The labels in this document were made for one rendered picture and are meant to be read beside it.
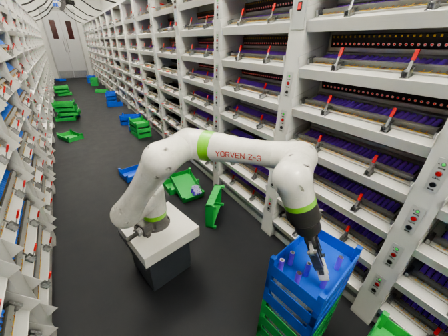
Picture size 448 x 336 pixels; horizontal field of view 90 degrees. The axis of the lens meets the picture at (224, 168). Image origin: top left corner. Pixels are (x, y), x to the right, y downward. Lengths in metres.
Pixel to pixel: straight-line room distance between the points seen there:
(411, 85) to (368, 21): 0.28
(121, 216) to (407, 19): 1.24
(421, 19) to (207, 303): 1.46
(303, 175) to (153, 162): 0.44
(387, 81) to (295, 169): 0.56
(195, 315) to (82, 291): 0.64
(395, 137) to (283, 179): 0.55
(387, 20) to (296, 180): 0.68
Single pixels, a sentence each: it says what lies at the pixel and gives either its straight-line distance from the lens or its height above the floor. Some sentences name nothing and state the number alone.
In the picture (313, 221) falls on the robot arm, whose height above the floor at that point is 0.79.
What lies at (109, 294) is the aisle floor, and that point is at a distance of 1.53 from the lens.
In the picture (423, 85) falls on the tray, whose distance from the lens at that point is 1.01.
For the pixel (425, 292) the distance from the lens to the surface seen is 1.31.
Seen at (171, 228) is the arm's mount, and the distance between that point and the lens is 1.27.
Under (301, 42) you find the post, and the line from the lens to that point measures 1.25.
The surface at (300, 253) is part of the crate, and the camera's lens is 1.00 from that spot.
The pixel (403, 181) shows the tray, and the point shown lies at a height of 0.75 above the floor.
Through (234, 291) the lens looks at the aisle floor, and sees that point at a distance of 1.43.
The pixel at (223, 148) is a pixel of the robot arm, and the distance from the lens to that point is 0.78.
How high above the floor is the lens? 1.20
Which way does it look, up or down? 28 degrees down
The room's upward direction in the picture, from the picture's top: 2 degrees clockwise
